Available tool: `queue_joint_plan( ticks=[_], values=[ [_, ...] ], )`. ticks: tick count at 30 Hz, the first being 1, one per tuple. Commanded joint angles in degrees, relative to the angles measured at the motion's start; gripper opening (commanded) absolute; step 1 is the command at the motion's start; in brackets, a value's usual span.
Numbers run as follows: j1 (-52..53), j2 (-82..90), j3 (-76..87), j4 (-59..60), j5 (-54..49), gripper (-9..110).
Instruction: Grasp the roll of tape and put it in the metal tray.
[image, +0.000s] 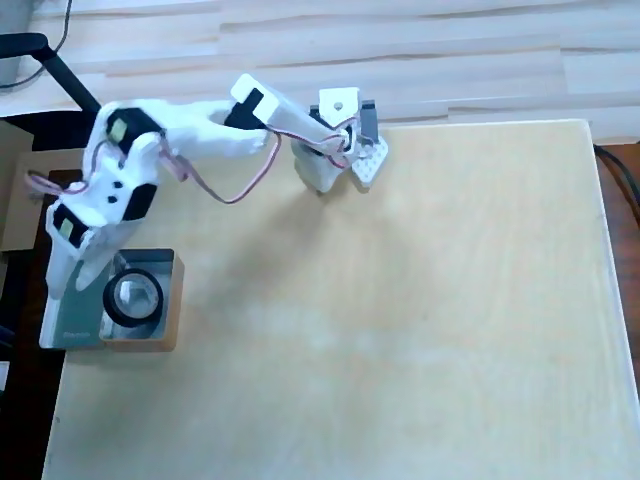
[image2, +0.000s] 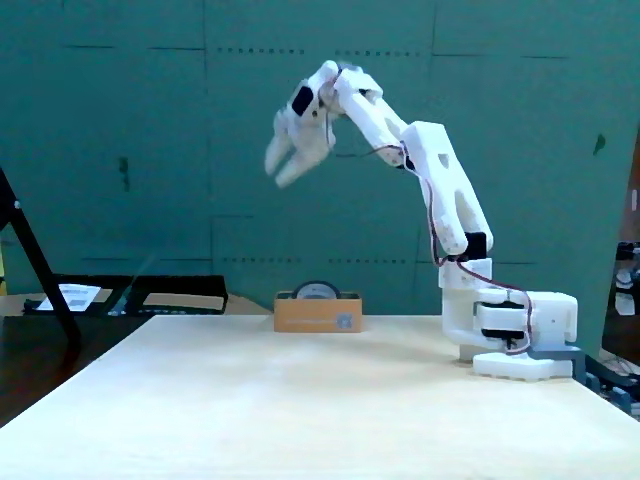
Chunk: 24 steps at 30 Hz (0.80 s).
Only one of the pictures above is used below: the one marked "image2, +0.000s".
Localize dark brown desk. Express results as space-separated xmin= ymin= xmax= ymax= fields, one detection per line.
xmin=0 ymin=313 xmax=152 ymax=432

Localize black tape roll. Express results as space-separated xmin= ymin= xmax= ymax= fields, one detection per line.
xmin=291 ymin=279 xmax=343 ymax=302

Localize grey table clamp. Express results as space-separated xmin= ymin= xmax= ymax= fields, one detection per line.
xmin=527 ymin=346 xmax=640 ymax=419

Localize white plastic device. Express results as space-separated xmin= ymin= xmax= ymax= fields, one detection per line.
xmin=613 ymin=241 xmax=640 ymax=318

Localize black flat case with paper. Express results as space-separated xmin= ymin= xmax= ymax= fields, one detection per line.
xmin=23 ymin=273 xmax=137 ymax=318

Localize black slanted stand leg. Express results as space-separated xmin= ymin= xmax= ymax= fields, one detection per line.
xmin=0 ymin=166 xmax=84 ymax=374

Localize white printed paper sheet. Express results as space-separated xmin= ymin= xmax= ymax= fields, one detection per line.
xmin=38 ymin=283 xmax=102 ymax=313

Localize red black servo cable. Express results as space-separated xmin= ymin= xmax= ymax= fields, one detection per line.
xmin=398 ymin=141 xmax=452 ymax=265
xmin=439 ymin=257 xmax=535 ymax=358
xmin=323 ymin=113 xmax=402 ymax=159

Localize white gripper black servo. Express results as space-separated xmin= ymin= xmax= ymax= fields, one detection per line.
xmin=263 ymin=60 xmax=347 ymax=190

